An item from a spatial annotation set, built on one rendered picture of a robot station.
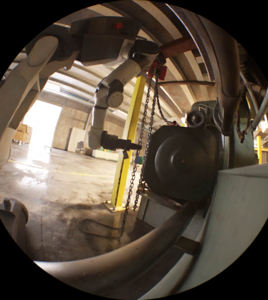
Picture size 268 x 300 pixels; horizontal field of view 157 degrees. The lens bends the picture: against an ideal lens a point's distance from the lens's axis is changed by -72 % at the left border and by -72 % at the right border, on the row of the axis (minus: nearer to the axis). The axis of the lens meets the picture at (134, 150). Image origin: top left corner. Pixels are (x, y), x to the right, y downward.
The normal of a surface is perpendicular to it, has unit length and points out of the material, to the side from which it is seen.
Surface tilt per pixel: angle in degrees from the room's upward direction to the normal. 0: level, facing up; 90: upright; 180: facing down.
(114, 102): 123
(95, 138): 137
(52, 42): 90
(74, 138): 90
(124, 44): 159
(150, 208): 90
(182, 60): 180
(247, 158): 72
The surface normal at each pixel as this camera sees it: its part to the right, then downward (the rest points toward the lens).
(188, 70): -0.18, 0.98
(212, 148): -0.44, -0.16
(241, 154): -0.62, -0.48
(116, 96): 0.67, 0.65
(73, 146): 0.68, 0.07
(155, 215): -0.71, -0.19
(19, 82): 0.47, 0.41
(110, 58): 0.65, 0.76
